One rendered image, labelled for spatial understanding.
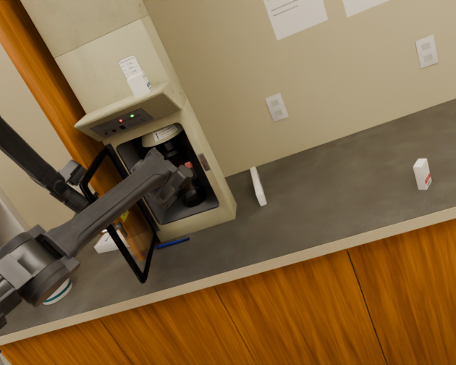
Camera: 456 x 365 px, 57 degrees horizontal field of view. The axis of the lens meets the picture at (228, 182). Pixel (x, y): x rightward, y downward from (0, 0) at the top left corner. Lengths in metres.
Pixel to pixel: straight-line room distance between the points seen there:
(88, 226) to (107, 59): 0.76
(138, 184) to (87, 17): 0.70
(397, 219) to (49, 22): 1.21
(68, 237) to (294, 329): 0.99
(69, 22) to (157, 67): 0.30
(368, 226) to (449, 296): 0.40
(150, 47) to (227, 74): 0.51
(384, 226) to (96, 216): 0.83
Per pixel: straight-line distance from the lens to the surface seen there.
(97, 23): 1.44
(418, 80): 1.95
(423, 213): 1.33
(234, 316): 1.53
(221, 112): 1.88
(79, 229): 0.80
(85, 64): 1.48
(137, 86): 1.36
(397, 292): 1.51
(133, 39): 1.41
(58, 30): 1.49
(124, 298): 1.53
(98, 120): 1.40
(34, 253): 0.76
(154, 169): 0.93
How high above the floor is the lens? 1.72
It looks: 24 degrees down
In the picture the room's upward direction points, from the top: 25 degrees counter-clockwise
